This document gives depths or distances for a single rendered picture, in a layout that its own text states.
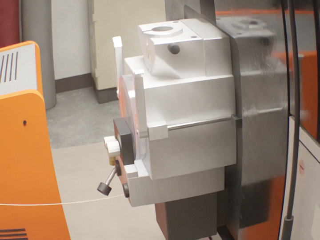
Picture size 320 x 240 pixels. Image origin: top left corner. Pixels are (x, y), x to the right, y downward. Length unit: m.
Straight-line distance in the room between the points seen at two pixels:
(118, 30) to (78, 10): 0.45
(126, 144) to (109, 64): 3.21
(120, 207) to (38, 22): 2.48
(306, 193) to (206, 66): 0.21
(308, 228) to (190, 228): 0.27
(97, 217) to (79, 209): 0.06
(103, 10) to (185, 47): 3.15
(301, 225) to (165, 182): 0.23
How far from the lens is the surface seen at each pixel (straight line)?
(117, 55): 0.69
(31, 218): 1.09
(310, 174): 0.44
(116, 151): 0.65
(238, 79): 0.60
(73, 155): 1.71
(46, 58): 3.87
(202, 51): 0.60
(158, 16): 3.82
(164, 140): 0.61
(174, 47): 0.58
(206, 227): 0.70
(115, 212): 1.43
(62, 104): 4.04
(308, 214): 0.45
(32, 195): 1.06
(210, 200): 0.68
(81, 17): 4.11
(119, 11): 3.76
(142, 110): 0.59
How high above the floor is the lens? 1.46
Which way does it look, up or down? 24 degrees down
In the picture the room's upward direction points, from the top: 4 degrees counter-clockwise
